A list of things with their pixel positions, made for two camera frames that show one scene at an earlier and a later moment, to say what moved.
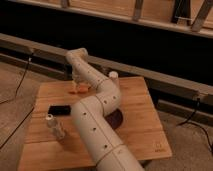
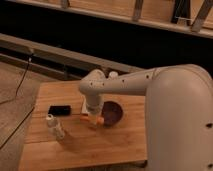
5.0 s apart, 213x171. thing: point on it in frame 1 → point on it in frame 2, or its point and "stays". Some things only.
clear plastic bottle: (55, 126) stays
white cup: (113, 74) stays
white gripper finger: (75, 86) → (84, 107)
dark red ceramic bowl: (114, 118) stays
